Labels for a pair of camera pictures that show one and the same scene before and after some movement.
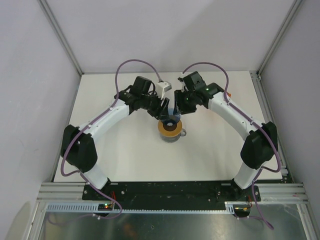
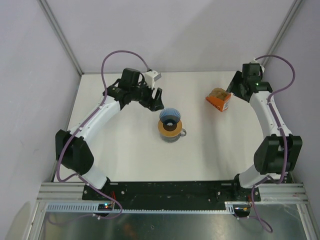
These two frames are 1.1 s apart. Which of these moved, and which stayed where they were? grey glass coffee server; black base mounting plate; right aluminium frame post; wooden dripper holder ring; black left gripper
Moved: black left gripper
Stayed: black base mounting plate; grey glass coffee server; right aluminium frame post; wooden dripper holder ring
